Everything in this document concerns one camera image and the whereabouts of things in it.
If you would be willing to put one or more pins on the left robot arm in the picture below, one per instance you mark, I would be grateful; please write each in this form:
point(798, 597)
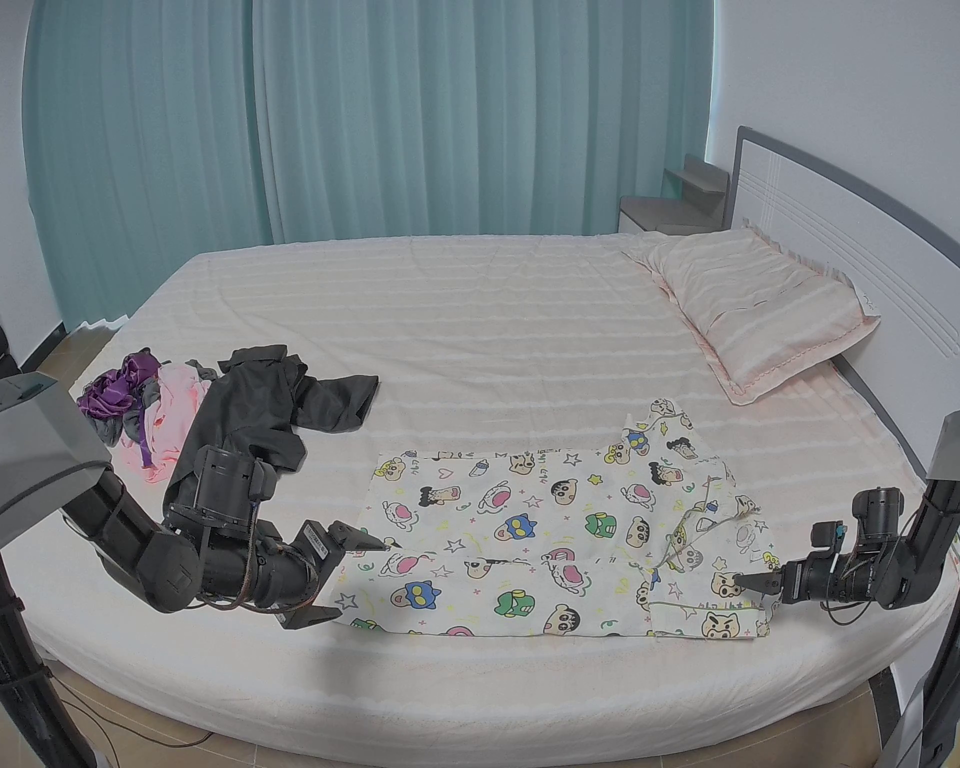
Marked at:
point(135, 547)

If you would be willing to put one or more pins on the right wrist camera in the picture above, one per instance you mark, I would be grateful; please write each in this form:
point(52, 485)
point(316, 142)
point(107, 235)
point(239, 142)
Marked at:
point(825, 536)

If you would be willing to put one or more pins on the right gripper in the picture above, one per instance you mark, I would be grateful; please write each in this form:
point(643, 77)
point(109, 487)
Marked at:
point(806, 581)

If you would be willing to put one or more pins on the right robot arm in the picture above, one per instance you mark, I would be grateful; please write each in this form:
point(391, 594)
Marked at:
point(915, 555)

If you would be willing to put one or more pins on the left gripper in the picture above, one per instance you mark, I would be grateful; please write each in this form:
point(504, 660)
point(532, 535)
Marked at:
point(319, 551)

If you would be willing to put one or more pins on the black garment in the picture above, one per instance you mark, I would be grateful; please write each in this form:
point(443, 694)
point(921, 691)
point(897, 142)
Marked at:
point(255, 405)

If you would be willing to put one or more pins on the grey bedside table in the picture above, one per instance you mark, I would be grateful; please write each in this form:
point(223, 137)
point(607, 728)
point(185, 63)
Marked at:
point(664, 214)

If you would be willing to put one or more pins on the blue-green curtain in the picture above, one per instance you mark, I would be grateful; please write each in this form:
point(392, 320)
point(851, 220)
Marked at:
point(150, 150)
point(487, 112)

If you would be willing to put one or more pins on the pale pink striped pillow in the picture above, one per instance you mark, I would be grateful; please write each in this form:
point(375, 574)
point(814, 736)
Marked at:
point(765, 315)

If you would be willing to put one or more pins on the pile of clothes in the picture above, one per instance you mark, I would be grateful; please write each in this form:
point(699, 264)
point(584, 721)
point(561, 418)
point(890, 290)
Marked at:
point(112, 390)

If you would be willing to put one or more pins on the white printed pyjama top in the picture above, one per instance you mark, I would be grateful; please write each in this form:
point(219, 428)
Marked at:
point(525, 540)

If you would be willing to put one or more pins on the bed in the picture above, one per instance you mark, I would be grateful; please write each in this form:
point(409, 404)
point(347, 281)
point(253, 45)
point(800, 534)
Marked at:
point(487, 337)

